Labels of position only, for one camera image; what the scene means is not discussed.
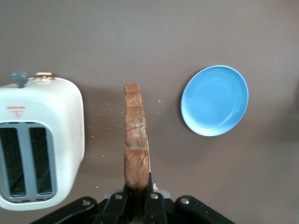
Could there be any blue plate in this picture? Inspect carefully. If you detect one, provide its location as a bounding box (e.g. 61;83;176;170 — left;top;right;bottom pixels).
180;65;249;137

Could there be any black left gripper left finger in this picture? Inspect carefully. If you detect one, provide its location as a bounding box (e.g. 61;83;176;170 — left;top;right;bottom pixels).
30;184;134;224

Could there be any brown tablecloth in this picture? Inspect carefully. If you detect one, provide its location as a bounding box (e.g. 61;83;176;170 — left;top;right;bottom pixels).
0;0;299;224

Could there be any brown bread slice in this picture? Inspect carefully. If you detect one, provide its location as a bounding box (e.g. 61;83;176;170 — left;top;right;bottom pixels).
123;83;150;224

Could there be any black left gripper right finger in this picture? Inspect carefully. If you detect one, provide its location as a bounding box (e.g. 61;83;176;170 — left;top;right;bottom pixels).
143;171;236;224

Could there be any cream white toaster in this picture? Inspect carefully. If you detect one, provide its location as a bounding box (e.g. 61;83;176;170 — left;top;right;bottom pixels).
0;69;85;211

